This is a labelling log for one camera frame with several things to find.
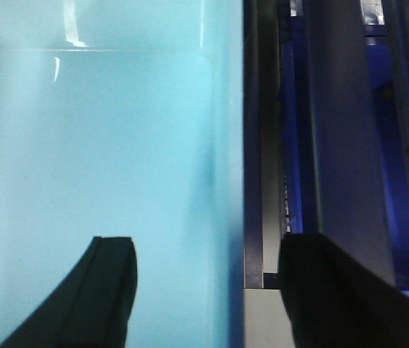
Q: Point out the steel shelf rails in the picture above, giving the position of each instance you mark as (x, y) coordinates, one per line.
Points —
(326, 132)

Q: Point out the light blue plastic bin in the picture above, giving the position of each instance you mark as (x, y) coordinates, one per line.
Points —
(124, 118)

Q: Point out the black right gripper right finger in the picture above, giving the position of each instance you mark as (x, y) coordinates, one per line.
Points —
(333, 301)

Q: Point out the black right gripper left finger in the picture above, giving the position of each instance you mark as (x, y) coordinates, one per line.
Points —
(92, 305)

